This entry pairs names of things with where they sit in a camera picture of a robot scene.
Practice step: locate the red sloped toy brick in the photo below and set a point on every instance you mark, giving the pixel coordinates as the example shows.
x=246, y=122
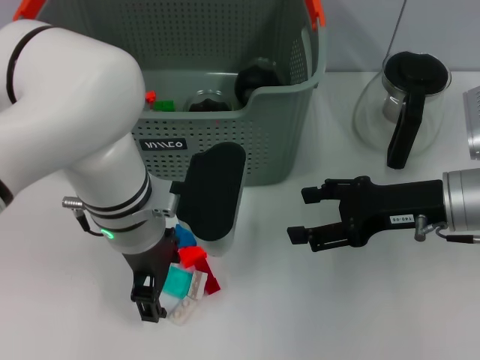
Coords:
x=193, y=255

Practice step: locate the blue square toy brick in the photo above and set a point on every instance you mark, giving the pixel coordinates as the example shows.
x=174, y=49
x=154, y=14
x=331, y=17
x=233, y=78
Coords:
x=186, y=236

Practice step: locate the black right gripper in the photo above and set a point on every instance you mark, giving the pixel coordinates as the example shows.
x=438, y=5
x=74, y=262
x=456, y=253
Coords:
x=390, y=210

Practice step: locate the small red stud brick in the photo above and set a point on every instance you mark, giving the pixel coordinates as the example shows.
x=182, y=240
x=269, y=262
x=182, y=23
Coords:
x=150, y=96

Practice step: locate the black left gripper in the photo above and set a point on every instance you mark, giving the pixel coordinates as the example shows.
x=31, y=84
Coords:
x=153, y=258

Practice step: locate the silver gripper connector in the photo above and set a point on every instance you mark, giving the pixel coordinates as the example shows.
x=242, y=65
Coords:
x=420, y=228
x=72, y=201

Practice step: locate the teal square toy brick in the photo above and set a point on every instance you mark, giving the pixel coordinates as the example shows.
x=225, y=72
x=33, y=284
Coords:
x=177, y=282

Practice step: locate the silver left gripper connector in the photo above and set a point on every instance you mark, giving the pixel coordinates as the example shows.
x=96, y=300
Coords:
x=72, y=201

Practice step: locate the white translucent toy brick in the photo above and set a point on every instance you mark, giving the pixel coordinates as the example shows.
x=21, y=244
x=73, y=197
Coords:
x=197, y=285

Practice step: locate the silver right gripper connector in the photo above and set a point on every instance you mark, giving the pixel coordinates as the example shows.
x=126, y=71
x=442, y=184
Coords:
x=420, y=228

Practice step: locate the small green toy brick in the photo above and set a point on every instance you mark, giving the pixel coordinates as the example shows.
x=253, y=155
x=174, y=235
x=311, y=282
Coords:
x=165, y=105

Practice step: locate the glass teacup black base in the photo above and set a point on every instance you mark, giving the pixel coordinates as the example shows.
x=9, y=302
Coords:
x=208, y=103
x=257, y=78

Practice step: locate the grey-green perforated storage basket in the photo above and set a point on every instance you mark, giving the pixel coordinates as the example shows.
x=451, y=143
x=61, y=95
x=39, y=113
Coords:
x=270, y=112

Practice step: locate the dark red toy brick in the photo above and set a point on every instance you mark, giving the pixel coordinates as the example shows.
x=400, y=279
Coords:
x=212, y=285

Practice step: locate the flat white plate brick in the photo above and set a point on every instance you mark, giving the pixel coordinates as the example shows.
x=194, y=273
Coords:
x=183, y=313

